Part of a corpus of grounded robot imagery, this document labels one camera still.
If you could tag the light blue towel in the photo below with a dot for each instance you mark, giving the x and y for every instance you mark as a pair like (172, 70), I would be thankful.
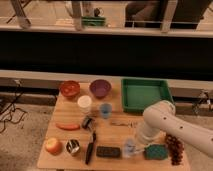
(131, 148)

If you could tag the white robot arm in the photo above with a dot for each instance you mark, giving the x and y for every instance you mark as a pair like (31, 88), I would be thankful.
(161, 117)

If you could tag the purple bowl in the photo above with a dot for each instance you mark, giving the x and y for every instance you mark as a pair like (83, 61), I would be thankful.
(100, 88)

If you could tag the blue plastic cup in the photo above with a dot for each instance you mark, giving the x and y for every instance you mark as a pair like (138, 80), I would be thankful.
(105, 110)

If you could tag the white plastic cup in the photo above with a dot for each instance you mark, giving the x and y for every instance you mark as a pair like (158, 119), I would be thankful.
(84, 103)

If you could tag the green plastic tray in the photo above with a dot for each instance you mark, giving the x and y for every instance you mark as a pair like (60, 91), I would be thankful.
(138, 94)

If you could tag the red bowl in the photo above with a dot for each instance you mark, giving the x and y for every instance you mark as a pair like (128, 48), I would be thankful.
(69, 89)

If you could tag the tipped metal can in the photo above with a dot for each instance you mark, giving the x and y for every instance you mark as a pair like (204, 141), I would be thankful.
(88, 123)

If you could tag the metal fork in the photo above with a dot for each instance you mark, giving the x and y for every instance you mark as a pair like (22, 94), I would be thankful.
(130, 124)

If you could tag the orange carrot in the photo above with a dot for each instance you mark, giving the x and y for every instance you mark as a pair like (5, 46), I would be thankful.
(68, 127)

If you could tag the black sponge block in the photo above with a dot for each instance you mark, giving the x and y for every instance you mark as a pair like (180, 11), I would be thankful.
(111, 152)

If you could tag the green box in background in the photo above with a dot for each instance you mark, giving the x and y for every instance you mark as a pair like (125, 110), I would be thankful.
(93, 21)

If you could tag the upright metal can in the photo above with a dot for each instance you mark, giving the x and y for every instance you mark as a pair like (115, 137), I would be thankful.
(73, 147)

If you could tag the green sponge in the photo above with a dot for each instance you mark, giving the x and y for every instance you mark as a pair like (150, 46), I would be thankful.
(156, 152)

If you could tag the red yellow apple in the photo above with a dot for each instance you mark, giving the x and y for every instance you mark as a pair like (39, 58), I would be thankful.
(53, 146)

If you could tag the seated person in background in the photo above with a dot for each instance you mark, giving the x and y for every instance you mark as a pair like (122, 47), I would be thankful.
(144, 13)

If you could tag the bunch of dark grapes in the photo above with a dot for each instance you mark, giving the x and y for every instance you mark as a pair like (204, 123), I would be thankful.
(176, 149)

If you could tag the black handled knife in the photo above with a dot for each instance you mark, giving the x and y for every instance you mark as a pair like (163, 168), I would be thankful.
(90, 148)

